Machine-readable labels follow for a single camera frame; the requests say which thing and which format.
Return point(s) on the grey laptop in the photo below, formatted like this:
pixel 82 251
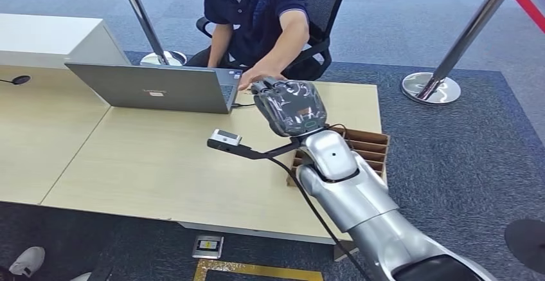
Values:
pixel 157 89

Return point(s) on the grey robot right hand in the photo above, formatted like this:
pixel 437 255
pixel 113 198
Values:
pixel 291 106

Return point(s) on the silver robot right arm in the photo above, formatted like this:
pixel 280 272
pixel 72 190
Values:
pixel 362 202

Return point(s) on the chrome stanchion post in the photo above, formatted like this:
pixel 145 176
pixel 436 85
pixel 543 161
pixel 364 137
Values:
pixel 464 40
pixel 142 19

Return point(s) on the black round base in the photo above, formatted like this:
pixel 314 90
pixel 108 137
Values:
pixel 528 245

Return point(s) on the yellow floor tape marker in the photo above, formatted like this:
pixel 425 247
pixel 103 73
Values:
pixel 255 269

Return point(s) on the person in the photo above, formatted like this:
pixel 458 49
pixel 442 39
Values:
pixel 255 15

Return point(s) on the person's right forearm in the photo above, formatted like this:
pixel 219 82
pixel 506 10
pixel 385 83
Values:
pixel 219 47

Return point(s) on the person's left hand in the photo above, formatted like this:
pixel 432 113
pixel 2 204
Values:
pixel 259 76

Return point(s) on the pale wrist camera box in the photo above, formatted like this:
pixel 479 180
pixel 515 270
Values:
pixel 226 137

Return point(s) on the brown wooden card organizer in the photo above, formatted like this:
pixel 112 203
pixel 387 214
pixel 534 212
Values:
pixel 370 147

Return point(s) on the white cabinet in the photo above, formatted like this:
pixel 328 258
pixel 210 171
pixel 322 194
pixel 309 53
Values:
pixel 47 36

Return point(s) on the person's left forearm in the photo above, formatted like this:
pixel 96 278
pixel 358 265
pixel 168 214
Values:
pixel 285 45

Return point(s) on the metal floor socket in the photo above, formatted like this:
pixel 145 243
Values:
pixel 207 246

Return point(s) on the black office chair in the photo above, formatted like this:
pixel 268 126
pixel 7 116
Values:
pixel 321 36

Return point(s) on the white shoe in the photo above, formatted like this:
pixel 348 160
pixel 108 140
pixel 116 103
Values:
pixel 27 262

